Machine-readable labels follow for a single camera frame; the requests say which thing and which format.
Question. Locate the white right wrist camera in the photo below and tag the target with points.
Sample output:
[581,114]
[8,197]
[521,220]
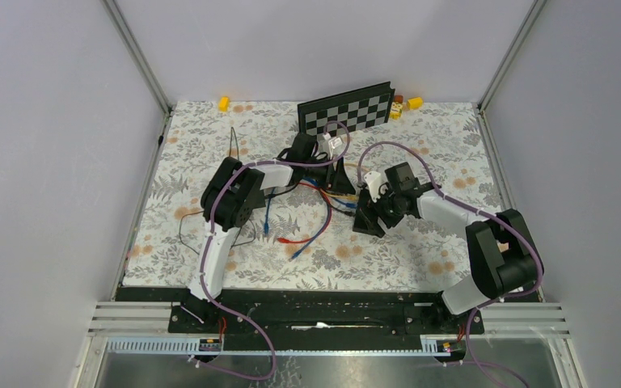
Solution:
[375,182]

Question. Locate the small toy figure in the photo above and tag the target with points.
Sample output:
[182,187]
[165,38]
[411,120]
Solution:
[396,109]

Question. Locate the floral patterned table mat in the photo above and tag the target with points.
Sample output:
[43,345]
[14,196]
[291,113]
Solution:
[296,242]

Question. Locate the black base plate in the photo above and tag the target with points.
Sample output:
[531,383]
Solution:
[293,320]

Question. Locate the black ribbed network switch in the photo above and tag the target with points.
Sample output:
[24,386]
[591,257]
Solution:
[368,215]

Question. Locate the yellow block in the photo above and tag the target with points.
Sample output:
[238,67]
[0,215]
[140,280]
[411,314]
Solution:
[224,104]
[414,103]

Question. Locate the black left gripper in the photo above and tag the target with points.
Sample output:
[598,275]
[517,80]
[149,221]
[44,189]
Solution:
[335,178]

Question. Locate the checkerboard calibration board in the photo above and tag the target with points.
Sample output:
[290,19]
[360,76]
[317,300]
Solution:
[359,109]

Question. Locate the yellow block right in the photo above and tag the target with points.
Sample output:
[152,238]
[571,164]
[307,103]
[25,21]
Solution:
[414,103]

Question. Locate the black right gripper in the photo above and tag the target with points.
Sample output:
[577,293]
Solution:
[386,191]

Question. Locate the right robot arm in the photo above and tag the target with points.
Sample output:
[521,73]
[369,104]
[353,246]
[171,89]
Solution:
[501,255]

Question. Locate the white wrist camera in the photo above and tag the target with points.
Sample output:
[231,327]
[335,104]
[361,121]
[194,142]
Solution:
[375,182]
[330,146]

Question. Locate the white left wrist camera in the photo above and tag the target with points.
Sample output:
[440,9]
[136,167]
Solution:
[330,146]

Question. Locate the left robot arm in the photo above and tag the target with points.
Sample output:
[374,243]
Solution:
[237,189]

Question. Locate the yellow block left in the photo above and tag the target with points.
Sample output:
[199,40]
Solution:
[224,104]

